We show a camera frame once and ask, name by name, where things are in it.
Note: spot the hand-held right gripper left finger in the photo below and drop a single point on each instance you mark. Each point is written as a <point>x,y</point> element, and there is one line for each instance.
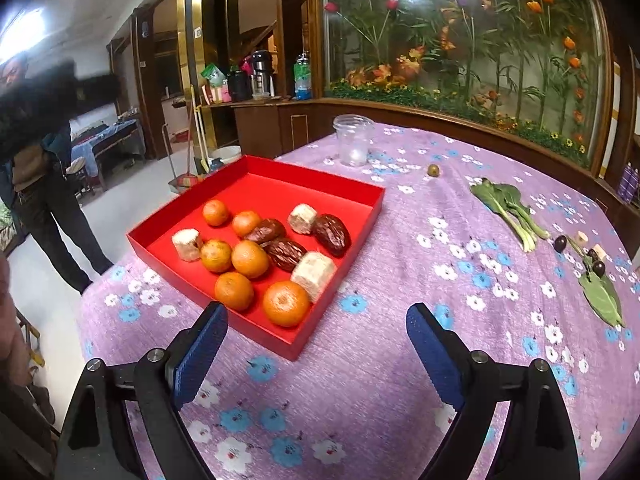
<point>202,355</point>

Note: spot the dark thermos flask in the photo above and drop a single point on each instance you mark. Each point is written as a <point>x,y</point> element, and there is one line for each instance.
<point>261,75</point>

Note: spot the green plastic bottle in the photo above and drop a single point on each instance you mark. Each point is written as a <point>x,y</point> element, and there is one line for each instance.
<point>302,77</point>

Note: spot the green leafy vegetable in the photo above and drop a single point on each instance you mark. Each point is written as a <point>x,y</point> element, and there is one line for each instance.
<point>500,205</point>

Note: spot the table with blue cloth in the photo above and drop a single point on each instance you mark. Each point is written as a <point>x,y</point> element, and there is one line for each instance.
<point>107,140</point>

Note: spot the beige cake piece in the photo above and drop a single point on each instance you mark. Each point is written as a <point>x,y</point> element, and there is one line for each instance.
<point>302,218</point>
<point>313,275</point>
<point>186,245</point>

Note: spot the glass flower display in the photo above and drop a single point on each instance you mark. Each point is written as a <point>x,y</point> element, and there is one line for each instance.
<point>450,50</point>

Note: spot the small pale sugarcane chunk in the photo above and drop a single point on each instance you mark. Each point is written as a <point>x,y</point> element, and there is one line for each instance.
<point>580,237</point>

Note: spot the wooden counter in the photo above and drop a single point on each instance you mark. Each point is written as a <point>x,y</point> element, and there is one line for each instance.
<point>265,125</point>

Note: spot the purple floral tablecloth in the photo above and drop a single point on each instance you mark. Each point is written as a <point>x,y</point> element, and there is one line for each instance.
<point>400,270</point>

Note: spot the black container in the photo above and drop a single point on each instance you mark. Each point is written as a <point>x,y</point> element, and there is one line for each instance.
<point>239,86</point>

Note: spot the small green fruit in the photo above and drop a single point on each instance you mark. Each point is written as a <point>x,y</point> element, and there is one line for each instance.
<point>433,170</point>

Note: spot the dried red date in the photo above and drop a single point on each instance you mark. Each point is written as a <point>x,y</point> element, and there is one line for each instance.
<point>265,232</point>
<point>285,254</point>
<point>331,234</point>

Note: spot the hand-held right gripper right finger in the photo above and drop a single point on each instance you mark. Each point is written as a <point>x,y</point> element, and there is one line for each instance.
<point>435,355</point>

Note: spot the white bucket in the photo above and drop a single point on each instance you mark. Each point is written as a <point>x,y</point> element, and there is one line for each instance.
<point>225,154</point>

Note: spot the green packet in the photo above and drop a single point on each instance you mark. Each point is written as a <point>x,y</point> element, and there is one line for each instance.
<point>214,75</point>

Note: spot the red cardboard box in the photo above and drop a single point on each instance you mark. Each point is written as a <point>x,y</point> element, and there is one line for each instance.
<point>240,182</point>

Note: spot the green leaf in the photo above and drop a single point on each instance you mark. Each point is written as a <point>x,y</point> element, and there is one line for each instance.
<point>602,297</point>

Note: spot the clear plastic cup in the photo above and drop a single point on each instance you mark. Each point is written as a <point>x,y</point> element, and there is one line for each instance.
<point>354,140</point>

